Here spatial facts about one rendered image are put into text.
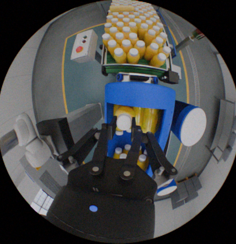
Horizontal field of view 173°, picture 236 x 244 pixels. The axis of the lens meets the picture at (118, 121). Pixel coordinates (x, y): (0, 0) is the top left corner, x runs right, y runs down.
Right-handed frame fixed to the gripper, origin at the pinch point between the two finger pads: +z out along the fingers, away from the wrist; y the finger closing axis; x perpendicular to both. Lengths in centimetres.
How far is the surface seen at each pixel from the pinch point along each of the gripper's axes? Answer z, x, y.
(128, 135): 30.8, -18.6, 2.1
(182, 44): 30, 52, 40
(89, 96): 126, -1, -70
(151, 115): 14.2, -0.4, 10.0
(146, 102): 3.6, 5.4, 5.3
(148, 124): 14.4, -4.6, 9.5
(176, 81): 27.1, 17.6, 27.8
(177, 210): -4, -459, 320
